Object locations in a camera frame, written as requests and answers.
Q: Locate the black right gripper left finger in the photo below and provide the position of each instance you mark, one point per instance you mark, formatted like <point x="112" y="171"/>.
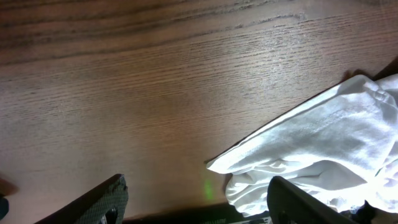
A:
<point x="106" y="203"/>

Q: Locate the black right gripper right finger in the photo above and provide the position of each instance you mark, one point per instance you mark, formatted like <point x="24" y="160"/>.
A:
<point x="289" y="204"/>

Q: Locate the white t-shirt pile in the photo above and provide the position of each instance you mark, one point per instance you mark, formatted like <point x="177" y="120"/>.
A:
<point x="340" y="147"/>

